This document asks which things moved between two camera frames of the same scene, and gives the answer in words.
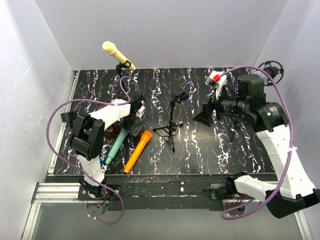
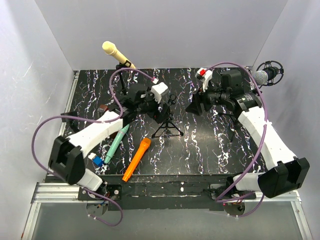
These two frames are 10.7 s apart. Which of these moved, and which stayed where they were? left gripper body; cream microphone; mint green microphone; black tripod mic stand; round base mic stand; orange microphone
Moved: black tripod mic stand; mint green microphone; orange microphone; left gripper body
Stayed: round base mic stand; cream microphone
